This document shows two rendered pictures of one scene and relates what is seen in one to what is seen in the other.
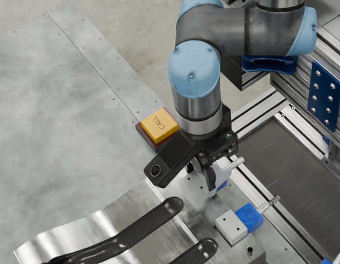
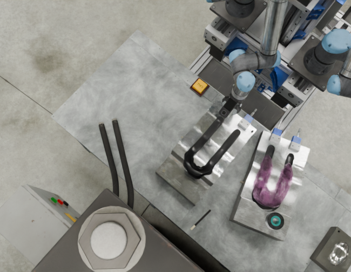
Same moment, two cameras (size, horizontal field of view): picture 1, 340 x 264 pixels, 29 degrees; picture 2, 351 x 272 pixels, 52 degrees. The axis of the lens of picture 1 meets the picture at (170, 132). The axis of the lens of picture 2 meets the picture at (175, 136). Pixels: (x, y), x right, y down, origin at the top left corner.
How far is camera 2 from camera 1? 86 cm
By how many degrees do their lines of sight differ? 23
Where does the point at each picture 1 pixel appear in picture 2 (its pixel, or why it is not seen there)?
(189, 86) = (247, 88)
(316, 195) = not seen: hidden behind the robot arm
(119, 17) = (119, 11)
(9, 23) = (61, 21)
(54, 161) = (161, 108)
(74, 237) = (190, 138)
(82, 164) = (173, 107)
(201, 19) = (242, 61)
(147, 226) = (213, 129)
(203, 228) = (233, 126)
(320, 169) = not seen: hidden behind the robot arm
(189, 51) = (245, 76)
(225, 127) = not seen: hidden behind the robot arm
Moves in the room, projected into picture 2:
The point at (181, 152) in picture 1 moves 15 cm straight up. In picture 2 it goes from (233, 105) to (240, 93)
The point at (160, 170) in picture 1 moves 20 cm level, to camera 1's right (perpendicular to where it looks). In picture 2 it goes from (225, 112) to (262, 96)
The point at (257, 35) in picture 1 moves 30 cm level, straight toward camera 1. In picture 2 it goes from (262, 64) to (279, 129)
